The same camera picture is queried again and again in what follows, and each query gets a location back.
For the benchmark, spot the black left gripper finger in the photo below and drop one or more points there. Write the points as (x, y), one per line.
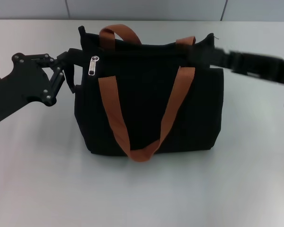
(58, 82)
(73, 56)

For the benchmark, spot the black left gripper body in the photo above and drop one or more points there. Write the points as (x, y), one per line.
(21, 85)

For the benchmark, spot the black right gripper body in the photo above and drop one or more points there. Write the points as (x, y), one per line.
(262, 65)

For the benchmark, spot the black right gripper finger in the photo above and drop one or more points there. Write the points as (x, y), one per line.
(219, 64)
(217, 54)

